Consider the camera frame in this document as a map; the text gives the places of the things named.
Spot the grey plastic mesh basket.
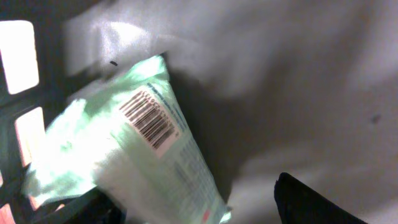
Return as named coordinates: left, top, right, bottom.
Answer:
left=1, top=0, right=397, bottom=223

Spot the green wet wipes pack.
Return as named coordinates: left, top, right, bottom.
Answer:
left=23, top=55, right=231, bottom=224

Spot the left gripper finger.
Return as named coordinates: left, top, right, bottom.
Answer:
left=274, top=172, right=366, bottom=224

